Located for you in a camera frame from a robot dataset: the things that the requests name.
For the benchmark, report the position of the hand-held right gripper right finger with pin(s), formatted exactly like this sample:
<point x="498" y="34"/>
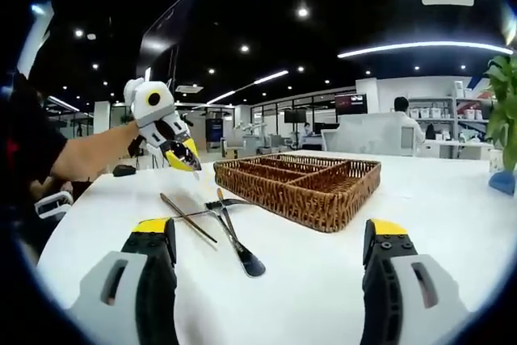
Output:
<point x="381" y="292"/>

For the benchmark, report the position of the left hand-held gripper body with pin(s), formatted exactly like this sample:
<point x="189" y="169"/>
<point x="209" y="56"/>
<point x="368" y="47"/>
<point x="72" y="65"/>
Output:
<point x="163" y="110"/>

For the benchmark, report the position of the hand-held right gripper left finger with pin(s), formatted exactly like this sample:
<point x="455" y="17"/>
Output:
<point x="155" y="288"/>

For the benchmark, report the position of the brown wooden chopstick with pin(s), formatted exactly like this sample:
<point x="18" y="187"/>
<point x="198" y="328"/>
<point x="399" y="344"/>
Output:
<point x="182" y="211"/>
<point x="222" y="199"/>

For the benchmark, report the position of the silver fork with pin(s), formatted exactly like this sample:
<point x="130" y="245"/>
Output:
<point x="252" y="266"/>
<point x="238" y="201"/>

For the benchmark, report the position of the brown wicker utensil storage tray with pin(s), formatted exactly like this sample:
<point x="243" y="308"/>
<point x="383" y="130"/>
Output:
<point x="291" y="203"/>

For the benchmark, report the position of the dark blue standing banner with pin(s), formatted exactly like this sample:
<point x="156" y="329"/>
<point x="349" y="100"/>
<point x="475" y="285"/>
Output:
<point x="214" y="131"/>

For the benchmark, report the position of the small black object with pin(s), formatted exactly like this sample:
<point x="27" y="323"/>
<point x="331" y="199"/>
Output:
<point x="124" y="170"/>

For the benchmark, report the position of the long ceiling light strip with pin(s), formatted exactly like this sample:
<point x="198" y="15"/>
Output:
<point x="424" y="47"/>
<point x="262" y="78"/>

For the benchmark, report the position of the black monitor on stand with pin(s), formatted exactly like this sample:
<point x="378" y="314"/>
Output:
<point x="295" y="115"/>

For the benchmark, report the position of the white office chair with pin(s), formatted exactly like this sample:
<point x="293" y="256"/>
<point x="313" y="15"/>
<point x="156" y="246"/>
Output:
<point x="52" y="203"/>

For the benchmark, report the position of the person's torso in dark shirt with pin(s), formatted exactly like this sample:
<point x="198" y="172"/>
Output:
<point x="28" y="139"/>

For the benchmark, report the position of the white desk partition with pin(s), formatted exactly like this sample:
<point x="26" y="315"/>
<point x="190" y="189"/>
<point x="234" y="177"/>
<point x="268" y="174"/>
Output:
<point x="363" y="135"/>

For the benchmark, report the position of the blue cloth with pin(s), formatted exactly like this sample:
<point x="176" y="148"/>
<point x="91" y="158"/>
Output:
<point x="503" y="183"/>

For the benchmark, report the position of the group of round ceiling spotlights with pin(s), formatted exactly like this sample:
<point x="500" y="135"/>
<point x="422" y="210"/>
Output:
<point x="303" y="11"/>

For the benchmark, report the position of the metal shelf with white boxes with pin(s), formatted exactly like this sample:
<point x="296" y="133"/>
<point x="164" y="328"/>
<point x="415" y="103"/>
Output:
<point x="448" y="114"/>

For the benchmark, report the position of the green potted plant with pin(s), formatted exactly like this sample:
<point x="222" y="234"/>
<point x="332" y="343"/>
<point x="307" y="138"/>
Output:
<point x="503" y="110"/>

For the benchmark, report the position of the wall screen with red picture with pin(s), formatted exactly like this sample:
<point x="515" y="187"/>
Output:
<point x="351" y="104"/>

